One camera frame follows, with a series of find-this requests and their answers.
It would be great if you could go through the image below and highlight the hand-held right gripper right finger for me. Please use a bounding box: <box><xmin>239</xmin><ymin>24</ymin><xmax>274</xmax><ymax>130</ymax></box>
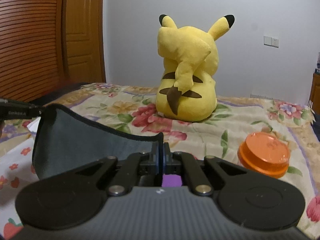
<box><xmin>162</xmin><ymin>141</ymin><xmax>248</xmax><ymax>197</ymax></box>

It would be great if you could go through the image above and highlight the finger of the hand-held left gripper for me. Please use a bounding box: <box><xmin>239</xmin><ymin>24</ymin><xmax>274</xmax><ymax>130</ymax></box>
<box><xmin>0</xmin><ymin>98</ymin><xmax>45</xmax><ymax>122</ymax></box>

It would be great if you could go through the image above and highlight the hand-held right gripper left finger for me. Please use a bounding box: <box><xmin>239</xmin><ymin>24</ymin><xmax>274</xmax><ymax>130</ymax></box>
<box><xmin>73</xmin><ymin>140</ymin><xmax>162</xmax><ymax>197</ymax></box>

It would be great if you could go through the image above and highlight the grey towel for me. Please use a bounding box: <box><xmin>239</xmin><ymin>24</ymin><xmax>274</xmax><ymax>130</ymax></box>
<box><xmin>32</xmin><ymin>103</ymin><xmax>164</xmax><ymax>181</ymax></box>

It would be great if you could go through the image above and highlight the floral blanket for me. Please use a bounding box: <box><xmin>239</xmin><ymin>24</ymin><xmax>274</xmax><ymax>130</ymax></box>
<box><xmin>0</xmin><ymin>82</ymin><xmax>320</xmax><ymax>240</ymax></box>

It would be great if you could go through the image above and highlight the wooden louvred wardrobe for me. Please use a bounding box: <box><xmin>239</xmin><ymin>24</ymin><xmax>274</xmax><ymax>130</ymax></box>
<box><xmin>0</xmin><ymin>0</ymin><xmax>67</xmax><ymax>103</ymax></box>

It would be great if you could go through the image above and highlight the yellow plush toy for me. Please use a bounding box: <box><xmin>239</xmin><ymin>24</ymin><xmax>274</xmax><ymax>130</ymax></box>
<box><xmin>155</xmin><ymin>14</ymin><xmax>235</xmax><ymax>123</ymax></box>

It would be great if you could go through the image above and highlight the orange round lid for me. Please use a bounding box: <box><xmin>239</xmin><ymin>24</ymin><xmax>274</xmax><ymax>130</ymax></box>
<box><xmin>237</xmin><ymin>133</ymin><xmax>291</xmax><ymax>179</ymax></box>

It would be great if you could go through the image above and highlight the wooden door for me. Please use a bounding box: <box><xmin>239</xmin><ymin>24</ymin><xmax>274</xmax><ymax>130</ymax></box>
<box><xmin>63</xmin><ymin>0</ymin><xmax>107</xmax><ymax>84</ymax></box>

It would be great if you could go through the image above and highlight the wooden side cabinet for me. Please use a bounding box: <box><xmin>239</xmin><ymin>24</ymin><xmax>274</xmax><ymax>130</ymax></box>
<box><xmin>309</xmin><ymin>72</ymin><xmax>320</xmax><ymax>108</ymax></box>

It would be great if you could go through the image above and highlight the white wall switch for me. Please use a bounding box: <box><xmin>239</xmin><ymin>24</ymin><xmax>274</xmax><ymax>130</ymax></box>
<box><xmin>263</xmin><ymin>36</ymin><xmax>280</xmax><ymax>48</ymax></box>

